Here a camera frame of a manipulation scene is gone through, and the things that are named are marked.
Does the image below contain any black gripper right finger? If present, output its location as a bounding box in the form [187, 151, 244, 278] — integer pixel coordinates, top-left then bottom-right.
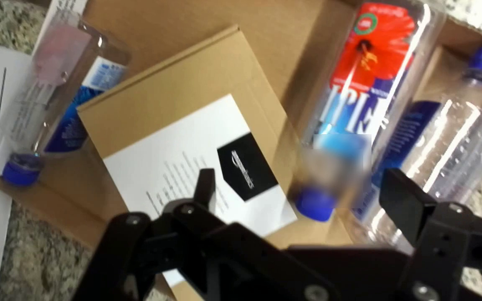
[378, 166, 482, 301]

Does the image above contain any clear ribbed bottle blue cap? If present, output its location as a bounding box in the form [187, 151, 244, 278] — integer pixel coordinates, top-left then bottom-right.
[346, 40, 482, 258]

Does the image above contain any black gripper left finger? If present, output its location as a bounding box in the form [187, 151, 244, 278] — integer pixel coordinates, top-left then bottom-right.
[71, 166, 338, 301]

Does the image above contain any clear bottle pink blue label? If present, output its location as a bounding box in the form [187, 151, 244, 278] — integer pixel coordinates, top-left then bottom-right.
[0, 7, 132, 189]

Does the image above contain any water bottle red blue label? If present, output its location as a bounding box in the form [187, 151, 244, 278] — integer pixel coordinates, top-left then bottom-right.
[292, 0, 446, 224]

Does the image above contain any brown cardboard tray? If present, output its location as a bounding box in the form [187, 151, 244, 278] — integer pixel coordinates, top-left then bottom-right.
[0, 0, 482, 254]

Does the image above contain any cardboard mailer with white label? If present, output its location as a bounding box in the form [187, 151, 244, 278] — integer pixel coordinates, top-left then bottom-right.
[75, 24, 301, 301]

